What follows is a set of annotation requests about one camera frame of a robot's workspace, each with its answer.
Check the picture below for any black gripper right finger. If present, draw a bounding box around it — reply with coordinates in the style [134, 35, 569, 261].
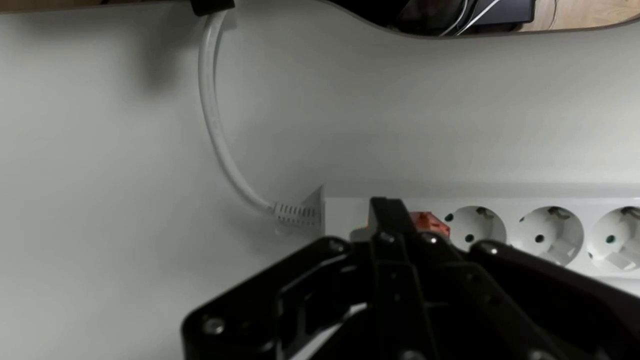
[392, 199, 640, 360]

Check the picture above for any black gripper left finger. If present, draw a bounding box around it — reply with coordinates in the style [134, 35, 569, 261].
[181, 195, 407, 360]

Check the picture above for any red rocker switch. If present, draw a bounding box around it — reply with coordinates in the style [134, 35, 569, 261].
[410, 210, 455, 240]

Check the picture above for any white power strip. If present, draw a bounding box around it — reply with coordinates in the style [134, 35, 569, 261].
[318, 191, 640, 284]

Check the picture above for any black table clamp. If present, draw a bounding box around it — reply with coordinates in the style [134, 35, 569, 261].
[188, 0, 239, 20]

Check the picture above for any white power strip cable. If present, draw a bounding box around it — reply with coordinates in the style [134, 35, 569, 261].
[197, 11, 324, 229]

